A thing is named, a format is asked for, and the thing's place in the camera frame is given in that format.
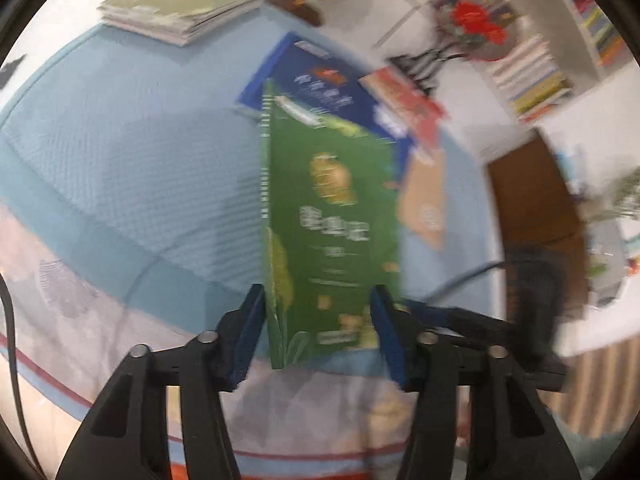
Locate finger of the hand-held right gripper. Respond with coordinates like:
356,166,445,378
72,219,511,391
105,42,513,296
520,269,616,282
397,297,506,338

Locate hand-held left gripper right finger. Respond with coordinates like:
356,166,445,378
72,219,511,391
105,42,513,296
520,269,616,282
370,284,583,480

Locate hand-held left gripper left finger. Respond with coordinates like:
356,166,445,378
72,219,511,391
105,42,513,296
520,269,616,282
55,284,266,480

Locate kraft brown book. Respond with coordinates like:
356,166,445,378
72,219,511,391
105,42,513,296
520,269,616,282
397,145,448,251

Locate green book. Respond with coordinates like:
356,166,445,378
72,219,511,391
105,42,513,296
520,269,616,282
260,79,403,371

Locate red book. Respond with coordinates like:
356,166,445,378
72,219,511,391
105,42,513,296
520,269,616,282
357,66,448,166

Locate blue book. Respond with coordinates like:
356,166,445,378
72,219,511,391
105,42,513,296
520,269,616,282
235,31,416,181

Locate stack of assorted books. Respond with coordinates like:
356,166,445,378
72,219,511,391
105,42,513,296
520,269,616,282
97,0,266,48

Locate rows of shelved books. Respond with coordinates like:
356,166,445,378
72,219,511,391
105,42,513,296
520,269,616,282
385,0,628,123

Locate brown wooden cabinet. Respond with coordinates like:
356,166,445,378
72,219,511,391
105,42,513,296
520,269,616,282
487,130,593,321

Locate green plant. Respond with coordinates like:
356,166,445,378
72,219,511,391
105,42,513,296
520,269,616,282
600,167,640,221

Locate light blue quilted mat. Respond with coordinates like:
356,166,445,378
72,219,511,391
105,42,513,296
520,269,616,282
0,7,506,376

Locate round embroidered fan on stand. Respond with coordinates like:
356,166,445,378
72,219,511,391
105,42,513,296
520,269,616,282
387,0,526,93

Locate white bookcase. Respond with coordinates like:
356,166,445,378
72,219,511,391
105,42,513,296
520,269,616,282
320,0,640,161

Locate black cable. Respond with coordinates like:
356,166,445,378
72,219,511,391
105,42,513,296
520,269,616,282
0,275,38,466
425,260,506,306

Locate black wall stickers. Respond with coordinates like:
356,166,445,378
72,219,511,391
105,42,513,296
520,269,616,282
0,52,28,86

